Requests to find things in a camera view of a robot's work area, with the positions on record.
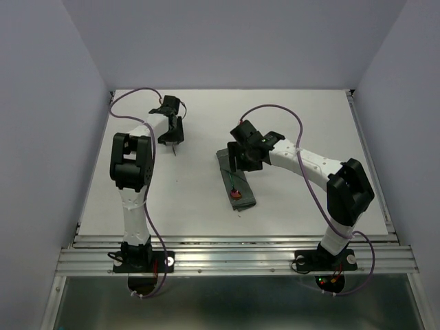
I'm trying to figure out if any aluminium front rail frame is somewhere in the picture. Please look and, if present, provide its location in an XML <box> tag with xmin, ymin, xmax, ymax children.
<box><xmin>41</xmin><ymin>226</ymin><xmax>436</xmax><ymax>329</ymax></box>

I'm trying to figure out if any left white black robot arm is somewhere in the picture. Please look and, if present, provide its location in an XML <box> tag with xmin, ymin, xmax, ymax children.
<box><xmin>109</xmin><ymin>95</ymin><xmax>184</xmax><ymax>271</ymax></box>

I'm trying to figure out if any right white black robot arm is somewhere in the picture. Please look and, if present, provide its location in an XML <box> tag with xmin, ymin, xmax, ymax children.
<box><xmin>228</xmin><ymin>120</ymin><xmax>375</xmax><ymax>268</ymax></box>

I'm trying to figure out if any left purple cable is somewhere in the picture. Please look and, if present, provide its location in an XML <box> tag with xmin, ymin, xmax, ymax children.
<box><xmin>109</xmin><ymin>87</ymin><xmax>173</xmax><ymax>300</ymax></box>

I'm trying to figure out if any purple cable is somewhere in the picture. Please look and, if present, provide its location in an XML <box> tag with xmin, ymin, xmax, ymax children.
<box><xmin>239</xmin><ymin>104</ymin><xmax>375</xmax><ymax>298</ymax></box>
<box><xmin>109</xmin><ymin>87</ymin><xmax>173</xmax><ymax>300</ymax></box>

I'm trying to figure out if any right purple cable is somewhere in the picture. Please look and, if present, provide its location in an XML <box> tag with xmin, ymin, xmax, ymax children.
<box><xmin>239</xmin><ymin>104</ymin><xmax>375</xmax><ymax>298</ymax></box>

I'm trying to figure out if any aluminium right side rail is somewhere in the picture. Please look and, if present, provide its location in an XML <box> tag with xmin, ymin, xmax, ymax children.
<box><xmin>346</xmin><ymin>89</ymin><xmax>399</xmax><ymax>241</ymax></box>

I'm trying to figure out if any iridescent rainbow spoon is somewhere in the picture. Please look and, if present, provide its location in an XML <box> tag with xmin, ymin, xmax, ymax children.
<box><xmin>223</xmin><ymin>169</ymin><xmax>242</xmax><ymax>200</ymax></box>

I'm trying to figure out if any dark grey cloth napkin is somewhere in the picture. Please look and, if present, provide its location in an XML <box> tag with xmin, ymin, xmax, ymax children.
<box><xmin>216</xmin><ymin>148</ymin><xmax>256</xmax><ymax>212</ymax></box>

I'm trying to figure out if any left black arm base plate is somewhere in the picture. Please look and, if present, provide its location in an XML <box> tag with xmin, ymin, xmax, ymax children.
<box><xmin>112</xmin><ymin>250</ymin><xmax>175</xmax><ymax>274</ymax></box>

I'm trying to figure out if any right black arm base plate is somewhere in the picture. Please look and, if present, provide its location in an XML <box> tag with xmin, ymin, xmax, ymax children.
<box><xmin>294</xmin><ymin>248</ymin><xmax>358</xmax><ymax>272</ymax></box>

